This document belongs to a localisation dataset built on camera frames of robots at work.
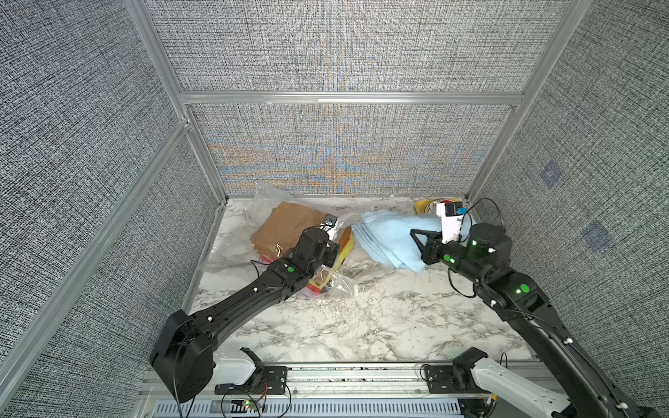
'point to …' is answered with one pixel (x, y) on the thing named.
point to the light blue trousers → (389, 235)
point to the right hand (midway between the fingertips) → (417, 225)
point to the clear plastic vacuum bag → (236, 247)
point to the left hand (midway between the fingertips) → (335, 236)
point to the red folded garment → (312, 287)
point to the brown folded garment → (289, 222)
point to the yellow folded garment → (345, 240)
